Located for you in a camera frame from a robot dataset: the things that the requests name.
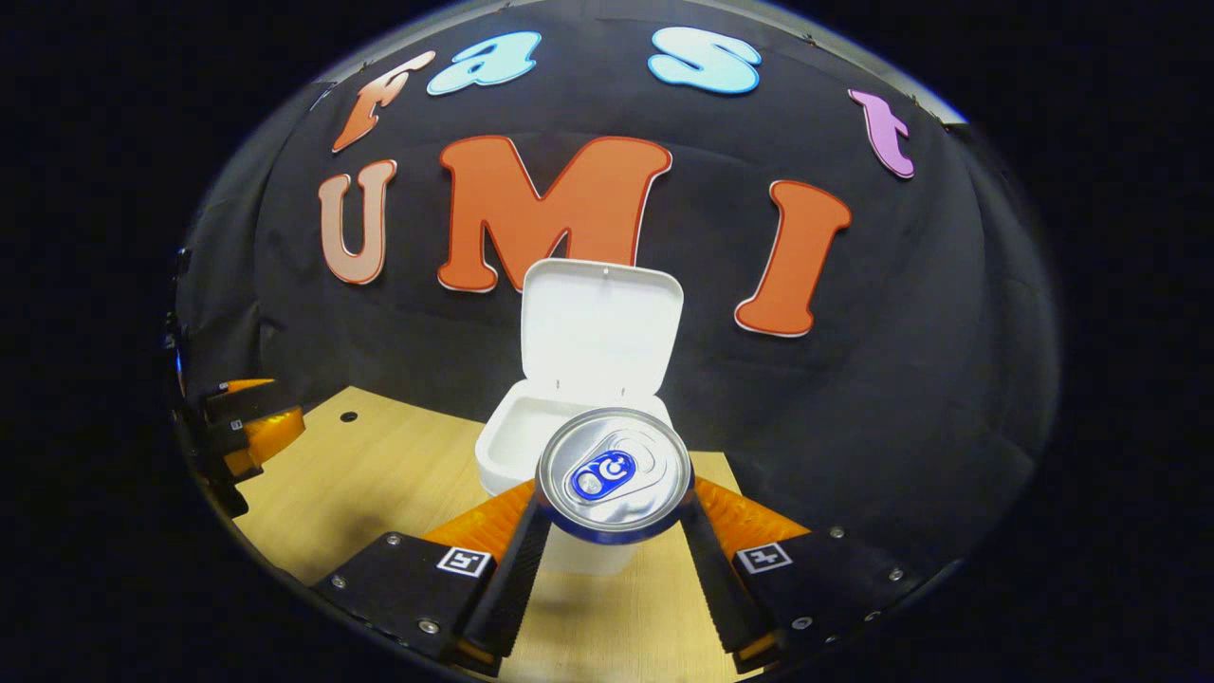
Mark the blue pop can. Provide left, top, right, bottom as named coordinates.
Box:
left=535, top=407, right=695, bottom=546

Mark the wooden desktop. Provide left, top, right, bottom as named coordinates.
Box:
left=232, top=384, right=788, bottom=683

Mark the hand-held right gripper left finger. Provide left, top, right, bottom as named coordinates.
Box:
left=313, top=479, right=553, bottom=676

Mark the black backdrop cloth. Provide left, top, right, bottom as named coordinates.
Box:
left=171, top=0, right=1061, bottom=570

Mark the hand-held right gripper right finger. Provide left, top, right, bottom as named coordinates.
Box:
left=678, top=477, right=935, bottom=674

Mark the white desktop garbage bin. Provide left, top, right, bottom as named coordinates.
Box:
left=474, top=258, right=686, bottom=577

